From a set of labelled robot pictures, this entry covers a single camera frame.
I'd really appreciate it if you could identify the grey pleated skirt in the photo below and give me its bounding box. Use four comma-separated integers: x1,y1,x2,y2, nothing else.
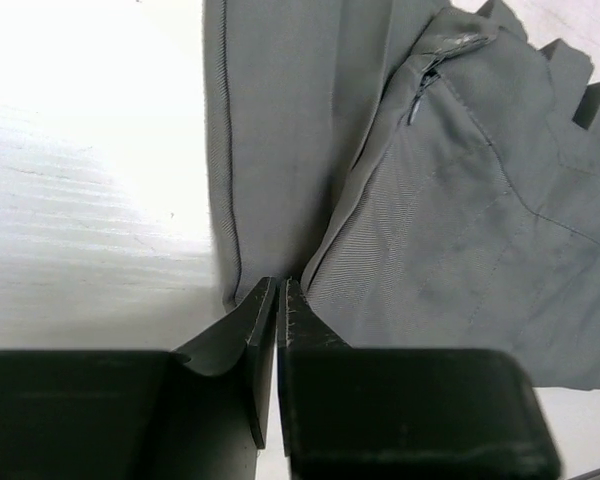
204,1,600,389

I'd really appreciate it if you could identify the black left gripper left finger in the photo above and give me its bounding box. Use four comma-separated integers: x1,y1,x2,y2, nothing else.
0,278,276,479

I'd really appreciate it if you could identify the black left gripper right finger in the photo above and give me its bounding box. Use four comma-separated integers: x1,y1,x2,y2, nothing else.
277,280,562,480

